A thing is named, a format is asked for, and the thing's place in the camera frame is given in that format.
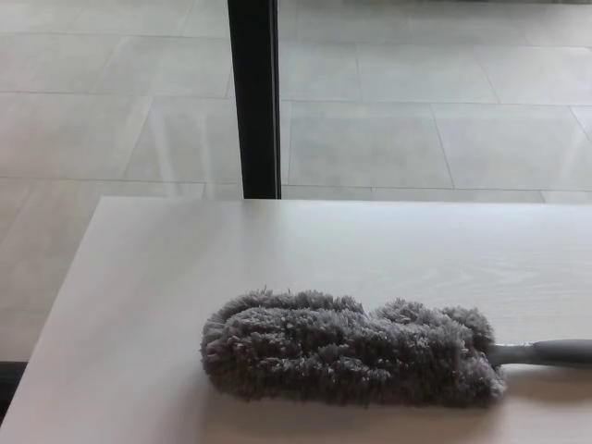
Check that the grey fluffy microfibre duster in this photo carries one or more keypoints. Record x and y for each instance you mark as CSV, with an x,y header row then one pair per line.
x,y
333,351

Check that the black vertical window frame post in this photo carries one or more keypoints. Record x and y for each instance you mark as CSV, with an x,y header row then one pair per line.
x,y
253,92

